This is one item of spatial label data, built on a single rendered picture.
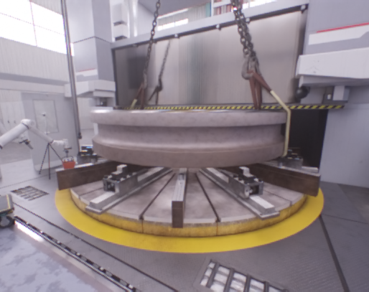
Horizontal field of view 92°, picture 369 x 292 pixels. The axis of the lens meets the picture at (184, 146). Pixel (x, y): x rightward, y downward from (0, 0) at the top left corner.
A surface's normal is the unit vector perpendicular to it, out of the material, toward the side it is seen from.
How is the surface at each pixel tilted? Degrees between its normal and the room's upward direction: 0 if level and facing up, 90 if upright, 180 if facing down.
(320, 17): 90
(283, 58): 90
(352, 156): 90
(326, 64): 90
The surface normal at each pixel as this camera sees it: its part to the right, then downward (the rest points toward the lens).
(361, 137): -0.47, 0.17
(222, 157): 0.20, 0.19
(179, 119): -0.08, 0.19
